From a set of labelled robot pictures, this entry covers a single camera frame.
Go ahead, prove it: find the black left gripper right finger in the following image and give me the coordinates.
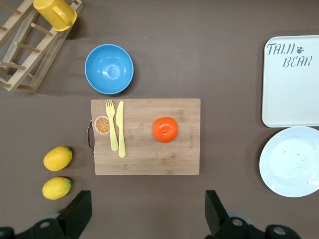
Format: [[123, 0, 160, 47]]
[[205, 190, 319, 239]]

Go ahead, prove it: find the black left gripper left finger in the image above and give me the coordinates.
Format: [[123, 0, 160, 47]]
[[0, 190, 93, 239]]

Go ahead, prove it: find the white round plate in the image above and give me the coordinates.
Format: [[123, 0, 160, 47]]
[[259, 126, 319, 198]]

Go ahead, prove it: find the yellow lemon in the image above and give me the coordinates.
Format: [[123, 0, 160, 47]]
[[42, 177, 72, 200], [43, 146, 73, 172]]

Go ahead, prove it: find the yellow plastic fork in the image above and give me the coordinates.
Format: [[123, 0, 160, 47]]
[[105, 99, 119, 152]]

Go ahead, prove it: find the bamboo cutting board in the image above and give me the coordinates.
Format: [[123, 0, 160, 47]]
[[86, 98, 201, 176]]

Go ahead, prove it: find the yellow plastic knife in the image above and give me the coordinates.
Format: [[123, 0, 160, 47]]
[[115, 101, 127, 158]]

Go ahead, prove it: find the cream bear print tray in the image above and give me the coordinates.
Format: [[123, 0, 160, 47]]
[[261, 35, 319, 128]]

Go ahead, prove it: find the blue plastic bowl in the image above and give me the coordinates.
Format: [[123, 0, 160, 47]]
[[84, 44, 135, 95]]

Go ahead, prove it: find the wooden peg drying rack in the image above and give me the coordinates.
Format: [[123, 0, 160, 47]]
[[0, 0, 85, 94]]

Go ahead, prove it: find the yellow plastic mug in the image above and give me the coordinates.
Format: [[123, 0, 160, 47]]
[[33, 0, 77, 32]]

